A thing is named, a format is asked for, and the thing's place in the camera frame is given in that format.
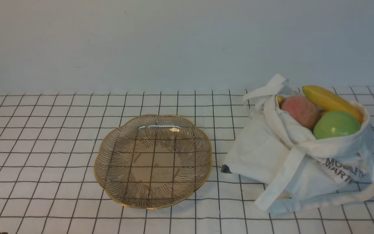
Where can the yellow banana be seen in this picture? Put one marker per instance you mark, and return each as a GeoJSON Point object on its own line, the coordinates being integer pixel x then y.
{"type": "Point", "coordinates": [329, 101]}

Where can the small yellow fruit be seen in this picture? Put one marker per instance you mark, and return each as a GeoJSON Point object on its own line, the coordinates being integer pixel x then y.
{"type": "Point", "coordinates": [280, 100]}

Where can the white cloth tote bag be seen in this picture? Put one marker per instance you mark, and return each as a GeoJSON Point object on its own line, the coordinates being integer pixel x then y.
{"type": "Point", "coordinates": [300, 171]}

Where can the glass plate with gold rim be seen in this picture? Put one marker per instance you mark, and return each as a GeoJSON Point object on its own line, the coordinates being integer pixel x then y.
{"type": "Point", "coordinates": [153, 161]}

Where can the pink peach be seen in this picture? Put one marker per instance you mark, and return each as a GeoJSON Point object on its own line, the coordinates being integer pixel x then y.
{"type": "Point", "coordinates": [302, 110]}

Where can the green apple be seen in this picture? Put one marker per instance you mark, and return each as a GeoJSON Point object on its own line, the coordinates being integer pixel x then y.
{"type": "Point", "coordinates": [336, 124]}

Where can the checkered white tablecloth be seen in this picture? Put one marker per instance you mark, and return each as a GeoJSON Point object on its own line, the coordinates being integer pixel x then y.
{"type": "Point", "coordinates": [49, 142]}

